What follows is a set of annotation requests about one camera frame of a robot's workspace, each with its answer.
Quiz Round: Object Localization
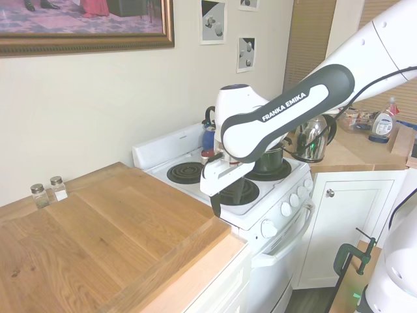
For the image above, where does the white oven door handle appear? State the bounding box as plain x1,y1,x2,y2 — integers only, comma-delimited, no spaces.
256,199,316,262

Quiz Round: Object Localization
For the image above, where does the gold framed painting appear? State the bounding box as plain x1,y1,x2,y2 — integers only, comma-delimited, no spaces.
0,0,175,59

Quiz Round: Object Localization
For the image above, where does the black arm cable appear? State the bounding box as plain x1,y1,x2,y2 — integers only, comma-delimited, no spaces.
335,65,417,115

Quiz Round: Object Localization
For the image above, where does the light wooden block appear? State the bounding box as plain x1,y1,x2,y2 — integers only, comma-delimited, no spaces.
388,124,417,164

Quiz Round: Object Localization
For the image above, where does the glass pepper shaker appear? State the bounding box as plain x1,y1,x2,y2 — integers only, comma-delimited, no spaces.
30,183,50,210

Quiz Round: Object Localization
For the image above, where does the blue tape roll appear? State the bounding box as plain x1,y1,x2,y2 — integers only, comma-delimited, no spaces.
368,132,390,145

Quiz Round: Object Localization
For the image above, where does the clear plastic container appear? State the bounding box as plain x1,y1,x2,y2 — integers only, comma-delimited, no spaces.
336,108,376,134

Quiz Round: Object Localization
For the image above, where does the black coil burner under pot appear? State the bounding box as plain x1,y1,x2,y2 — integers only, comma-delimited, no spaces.
244,158,293,182

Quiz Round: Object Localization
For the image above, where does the white electric stove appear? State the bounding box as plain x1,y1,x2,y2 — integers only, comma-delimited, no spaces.
132,123,315,313

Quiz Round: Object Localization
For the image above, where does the white counter base cabinet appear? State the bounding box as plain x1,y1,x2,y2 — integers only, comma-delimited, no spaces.
180,243,252,313

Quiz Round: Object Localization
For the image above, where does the steel cooking pot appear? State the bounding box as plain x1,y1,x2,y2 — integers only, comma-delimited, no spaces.
253,138,296,174

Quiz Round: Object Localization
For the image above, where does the cropped grey paper print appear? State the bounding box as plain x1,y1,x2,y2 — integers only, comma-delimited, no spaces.
237,0,261,12

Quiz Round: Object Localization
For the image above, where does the white cabinet with door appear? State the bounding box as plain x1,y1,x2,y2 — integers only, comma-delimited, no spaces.
291,168,409,291

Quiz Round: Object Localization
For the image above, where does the black hanging strap cable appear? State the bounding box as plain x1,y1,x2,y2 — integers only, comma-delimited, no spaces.
209,193,223,218

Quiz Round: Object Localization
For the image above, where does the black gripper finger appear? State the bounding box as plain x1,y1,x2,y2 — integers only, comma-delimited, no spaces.
233,175,248,205

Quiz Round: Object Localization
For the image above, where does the blue kettle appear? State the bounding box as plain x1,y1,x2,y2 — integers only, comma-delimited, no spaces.
201,105,218,152

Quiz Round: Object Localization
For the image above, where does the large black coil burner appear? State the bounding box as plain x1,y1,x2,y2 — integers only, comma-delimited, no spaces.
217,178,261,206

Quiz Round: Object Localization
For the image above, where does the glass salt shaker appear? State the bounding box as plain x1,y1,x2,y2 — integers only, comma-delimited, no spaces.
49,175,68,202

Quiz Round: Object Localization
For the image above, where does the clear dish soap bottle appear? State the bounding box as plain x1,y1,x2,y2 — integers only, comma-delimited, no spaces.
371,96,399,138

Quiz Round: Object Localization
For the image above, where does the small black coil burner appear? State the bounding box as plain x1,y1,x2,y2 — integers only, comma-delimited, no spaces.
166,161,204,184

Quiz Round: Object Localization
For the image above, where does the green metal clamp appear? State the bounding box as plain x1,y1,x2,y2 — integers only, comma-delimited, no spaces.
334,227,379,278

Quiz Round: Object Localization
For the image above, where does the large wooden cutting board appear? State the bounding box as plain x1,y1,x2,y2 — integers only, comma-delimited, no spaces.
0,161,233,313

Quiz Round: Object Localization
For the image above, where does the small grey paper print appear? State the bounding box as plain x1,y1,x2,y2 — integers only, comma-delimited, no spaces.
236,36,257,74

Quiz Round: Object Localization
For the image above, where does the brown wooden blind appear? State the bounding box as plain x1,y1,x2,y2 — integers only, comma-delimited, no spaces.
282,0,337,96

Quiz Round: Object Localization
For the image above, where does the stainless steel kettle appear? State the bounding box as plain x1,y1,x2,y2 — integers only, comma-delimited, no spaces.
294,113,338,163

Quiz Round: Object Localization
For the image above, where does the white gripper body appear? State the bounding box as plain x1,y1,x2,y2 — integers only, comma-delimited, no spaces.
199,155,255,197

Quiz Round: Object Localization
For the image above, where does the large grey paper print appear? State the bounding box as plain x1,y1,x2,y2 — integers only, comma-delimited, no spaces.
199,0,227,46

